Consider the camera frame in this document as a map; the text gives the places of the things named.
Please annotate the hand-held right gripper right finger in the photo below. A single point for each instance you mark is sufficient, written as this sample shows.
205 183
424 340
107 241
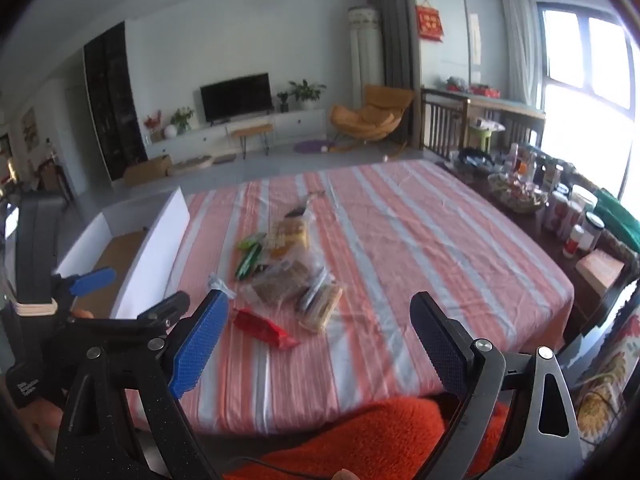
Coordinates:
440 345

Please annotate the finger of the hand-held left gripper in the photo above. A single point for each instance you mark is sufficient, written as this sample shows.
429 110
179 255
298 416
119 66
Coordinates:
167 307
92 281

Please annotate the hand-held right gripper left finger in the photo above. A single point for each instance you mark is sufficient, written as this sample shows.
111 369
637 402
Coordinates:
195 345

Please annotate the small whitish snack packet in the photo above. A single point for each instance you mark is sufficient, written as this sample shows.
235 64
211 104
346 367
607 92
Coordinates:
220 287

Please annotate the long red snack packet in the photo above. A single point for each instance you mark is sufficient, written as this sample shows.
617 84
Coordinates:
265 330

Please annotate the green stick snack packet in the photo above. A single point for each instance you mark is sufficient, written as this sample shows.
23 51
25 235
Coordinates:
248 262

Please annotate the clear bag of brown cakes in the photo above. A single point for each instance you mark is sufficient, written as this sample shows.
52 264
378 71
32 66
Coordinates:
280 282

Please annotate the light green packet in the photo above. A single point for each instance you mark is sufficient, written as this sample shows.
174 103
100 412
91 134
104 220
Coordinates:
252 240

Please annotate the bagged bread buns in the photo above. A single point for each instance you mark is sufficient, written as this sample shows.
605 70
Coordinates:
322 307

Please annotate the long black snack packet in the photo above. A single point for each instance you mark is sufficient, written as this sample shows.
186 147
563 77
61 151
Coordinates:
310 292

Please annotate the clear bag of bread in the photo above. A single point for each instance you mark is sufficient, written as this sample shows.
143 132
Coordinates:
290 232

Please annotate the small black packet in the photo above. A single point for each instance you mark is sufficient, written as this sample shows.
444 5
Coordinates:
297 211

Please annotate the orange striped tablecloth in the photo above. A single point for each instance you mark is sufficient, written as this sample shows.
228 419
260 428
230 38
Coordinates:
400 240

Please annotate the orange fleece garment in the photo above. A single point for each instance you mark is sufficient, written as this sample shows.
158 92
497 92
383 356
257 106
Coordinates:
370 440

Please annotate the beige pet bed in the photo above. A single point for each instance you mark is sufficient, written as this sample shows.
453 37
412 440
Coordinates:
192 164

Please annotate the woven basket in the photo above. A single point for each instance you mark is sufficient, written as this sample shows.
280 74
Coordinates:
517 197

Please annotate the white round vase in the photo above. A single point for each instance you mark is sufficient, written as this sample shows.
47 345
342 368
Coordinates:
170 131

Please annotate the red flowers in vase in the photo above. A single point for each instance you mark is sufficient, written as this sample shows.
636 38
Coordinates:
152 122

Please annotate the floral cushion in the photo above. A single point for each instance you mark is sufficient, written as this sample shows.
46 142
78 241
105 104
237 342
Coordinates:
610 380

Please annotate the brown flat box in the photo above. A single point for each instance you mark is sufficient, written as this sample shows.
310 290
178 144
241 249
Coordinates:
600 270

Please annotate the black display cabinet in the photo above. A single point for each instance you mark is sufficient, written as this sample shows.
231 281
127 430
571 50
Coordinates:
112 100

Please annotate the group of jars and bottles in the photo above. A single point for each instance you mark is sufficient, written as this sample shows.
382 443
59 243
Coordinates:
565 215

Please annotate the green plant in vase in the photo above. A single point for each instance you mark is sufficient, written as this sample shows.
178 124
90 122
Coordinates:
181 117

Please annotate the black bag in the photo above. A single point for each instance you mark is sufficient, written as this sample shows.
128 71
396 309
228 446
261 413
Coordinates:
477 160

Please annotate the small wooden bench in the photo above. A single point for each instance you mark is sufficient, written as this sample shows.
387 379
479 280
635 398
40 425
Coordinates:
250 129

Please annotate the green plastic stool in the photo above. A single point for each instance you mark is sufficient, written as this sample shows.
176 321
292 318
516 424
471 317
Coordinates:
480 137

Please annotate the purple round rug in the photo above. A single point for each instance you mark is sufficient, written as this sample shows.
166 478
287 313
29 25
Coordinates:
310 146

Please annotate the green cloth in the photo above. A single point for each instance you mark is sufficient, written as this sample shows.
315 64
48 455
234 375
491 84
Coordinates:
620 220

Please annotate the dark wooden slatted bench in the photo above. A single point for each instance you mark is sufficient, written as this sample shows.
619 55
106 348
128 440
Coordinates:
440 125

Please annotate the black television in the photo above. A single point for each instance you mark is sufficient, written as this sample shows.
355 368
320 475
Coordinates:
235 97

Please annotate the white television cabinet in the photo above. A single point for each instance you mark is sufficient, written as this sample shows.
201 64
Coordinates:
295 120

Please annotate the small potted plant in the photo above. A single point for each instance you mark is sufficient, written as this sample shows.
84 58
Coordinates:
283 102

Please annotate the orange lounge chair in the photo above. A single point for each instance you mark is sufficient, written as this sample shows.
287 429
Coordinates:
372 110

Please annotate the large potted plant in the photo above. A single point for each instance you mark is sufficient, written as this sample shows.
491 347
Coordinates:
306 92

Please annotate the red boxes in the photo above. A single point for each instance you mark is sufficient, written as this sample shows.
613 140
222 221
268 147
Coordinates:
485 91

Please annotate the grey bundle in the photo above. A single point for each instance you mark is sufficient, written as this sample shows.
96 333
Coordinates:
455 83

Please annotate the white standing air conditioner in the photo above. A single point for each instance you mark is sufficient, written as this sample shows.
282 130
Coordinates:
367 60

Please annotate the white curtain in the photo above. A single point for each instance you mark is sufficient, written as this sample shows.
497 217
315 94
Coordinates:
520 40

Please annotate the large window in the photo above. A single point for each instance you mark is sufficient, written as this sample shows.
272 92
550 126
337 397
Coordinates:
590 60

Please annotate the grey curtain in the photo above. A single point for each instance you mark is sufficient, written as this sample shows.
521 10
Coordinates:
395 25

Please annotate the framed wall picture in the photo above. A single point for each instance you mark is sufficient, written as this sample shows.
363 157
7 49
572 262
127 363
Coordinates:
29 127

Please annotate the white wall calendar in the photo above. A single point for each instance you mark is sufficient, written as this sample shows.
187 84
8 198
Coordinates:
475 37

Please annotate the red wall hanging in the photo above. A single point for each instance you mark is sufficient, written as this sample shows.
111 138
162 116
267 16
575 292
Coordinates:
429 22

